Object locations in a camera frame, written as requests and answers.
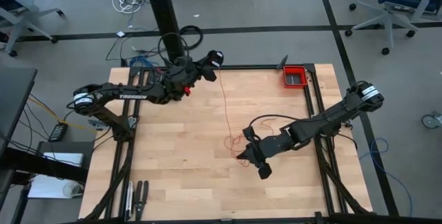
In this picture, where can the silver hand tool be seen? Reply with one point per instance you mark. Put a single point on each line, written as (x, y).
(129, 200)

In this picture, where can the black tower fan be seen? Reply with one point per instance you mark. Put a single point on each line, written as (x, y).
(165, 16)

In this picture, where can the grey caster wheel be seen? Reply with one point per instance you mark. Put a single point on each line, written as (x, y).
(431, 120)

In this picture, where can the black desk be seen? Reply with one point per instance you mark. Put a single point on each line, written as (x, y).
(14, 96)

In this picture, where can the grey office chair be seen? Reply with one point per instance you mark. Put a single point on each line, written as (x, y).
(27, 13)

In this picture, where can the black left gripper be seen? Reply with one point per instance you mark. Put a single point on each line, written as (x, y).
(186, 75)

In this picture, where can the small red tag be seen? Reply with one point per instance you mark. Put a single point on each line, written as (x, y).
(187, 90)

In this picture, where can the white flat device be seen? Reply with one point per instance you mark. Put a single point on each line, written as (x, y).
(64, 159)

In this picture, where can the black power adapter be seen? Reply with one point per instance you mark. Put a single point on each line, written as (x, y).
(58, 132)

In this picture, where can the black frame bracket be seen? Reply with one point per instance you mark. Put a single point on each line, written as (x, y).
(283, 62)

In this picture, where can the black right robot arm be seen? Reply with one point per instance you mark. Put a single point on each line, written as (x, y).
(328, 120)

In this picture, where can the white board sheet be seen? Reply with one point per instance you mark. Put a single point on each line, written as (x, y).
(45, 186)

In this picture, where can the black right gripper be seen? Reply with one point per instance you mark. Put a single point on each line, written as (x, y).
(269, 146)

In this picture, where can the clear plastic cup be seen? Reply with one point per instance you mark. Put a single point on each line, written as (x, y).
(72, 189)

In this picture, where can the red collapsible bin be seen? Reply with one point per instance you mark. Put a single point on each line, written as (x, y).
(295, 77)

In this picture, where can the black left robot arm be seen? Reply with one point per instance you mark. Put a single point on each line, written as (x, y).
(131, 96)

